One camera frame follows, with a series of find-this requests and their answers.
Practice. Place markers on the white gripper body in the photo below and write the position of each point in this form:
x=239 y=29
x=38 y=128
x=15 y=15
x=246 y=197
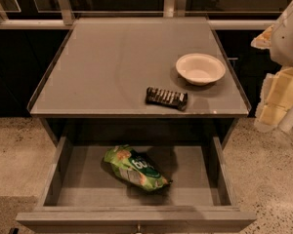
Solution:
x=289 y=39

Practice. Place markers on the white paper bowl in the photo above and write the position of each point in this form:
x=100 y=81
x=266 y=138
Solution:
x=200 y=69

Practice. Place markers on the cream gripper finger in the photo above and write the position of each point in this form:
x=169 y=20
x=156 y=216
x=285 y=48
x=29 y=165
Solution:
x=263 y=40
x=275 y=110

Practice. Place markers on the green rice chip bag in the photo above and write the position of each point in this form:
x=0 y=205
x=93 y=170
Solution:
x=130 y=165

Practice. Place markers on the grey cabinet with counter top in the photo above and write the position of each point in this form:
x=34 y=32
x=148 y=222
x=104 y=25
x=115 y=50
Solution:
x=106 y=66

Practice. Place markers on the dark wrapped snack bar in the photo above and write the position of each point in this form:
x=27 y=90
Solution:
x=167 y=98

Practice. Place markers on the metal railing frame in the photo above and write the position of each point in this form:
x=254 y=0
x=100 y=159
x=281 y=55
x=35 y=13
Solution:
x=221 y=14

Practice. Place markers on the open grey top drawer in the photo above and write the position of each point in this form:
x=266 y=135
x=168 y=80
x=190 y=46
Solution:
x=82 y=195

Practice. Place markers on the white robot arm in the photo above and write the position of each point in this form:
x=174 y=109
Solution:
x=275 y=110

